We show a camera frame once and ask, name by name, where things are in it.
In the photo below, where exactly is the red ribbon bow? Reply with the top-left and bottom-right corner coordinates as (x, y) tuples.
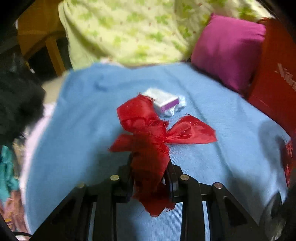
(109, 94), (217, 217)

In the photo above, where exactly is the red plastic basket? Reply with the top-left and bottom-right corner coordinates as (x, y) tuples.
(281, 138), (295, 188)

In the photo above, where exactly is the light blue blanket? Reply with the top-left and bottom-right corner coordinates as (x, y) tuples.
(25, 63), (290, 240)

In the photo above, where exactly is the clear plastic wrapper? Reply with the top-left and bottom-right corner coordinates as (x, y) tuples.
(161, 95), (187, 118)

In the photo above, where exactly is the purple white medicine box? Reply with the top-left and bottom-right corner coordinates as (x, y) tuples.
(142, 88), (179, 113)

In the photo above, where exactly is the teal cloth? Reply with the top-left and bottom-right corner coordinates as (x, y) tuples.
(0, 146), (19, 203)

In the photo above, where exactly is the black clothing pile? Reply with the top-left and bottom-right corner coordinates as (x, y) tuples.
(1, 54), (45, 146)

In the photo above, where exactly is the red paper shopping bag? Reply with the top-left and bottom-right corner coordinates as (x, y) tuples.
(246, 17), (296, 137)

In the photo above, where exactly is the green floral quilt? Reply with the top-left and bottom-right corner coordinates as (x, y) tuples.
(58, 0), (271, 69)

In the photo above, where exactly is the magenta pillow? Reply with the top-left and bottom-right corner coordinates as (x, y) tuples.
(191, 14), (266, 94)

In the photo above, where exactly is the wooden chair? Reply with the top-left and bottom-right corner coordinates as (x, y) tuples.
(18, 0), (66, 76)

